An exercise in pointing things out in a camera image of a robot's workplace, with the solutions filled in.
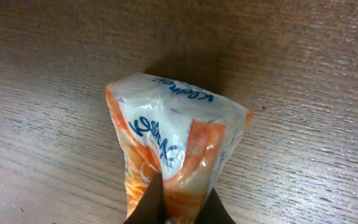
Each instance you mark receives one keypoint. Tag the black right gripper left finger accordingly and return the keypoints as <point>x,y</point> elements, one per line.
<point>150,209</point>

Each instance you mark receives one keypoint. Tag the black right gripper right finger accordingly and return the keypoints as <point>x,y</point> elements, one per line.
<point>214,212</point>

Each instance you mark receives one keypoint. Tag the orange tissue packet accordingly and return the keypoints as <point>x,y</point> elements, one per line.
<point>178,130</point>

